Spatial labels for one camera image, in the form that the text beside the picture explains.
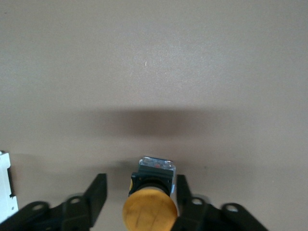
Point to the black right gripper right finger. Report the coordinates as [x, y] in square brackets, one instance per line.
[199, 214]

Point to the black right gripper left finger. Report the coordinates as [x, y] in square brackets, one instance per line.
[79, 209]

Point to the yellow push button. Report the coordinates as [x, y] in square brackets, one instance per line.
[149, 211]

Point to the white circuit breaker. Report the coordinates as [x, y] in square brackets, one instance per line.
[6, 183]

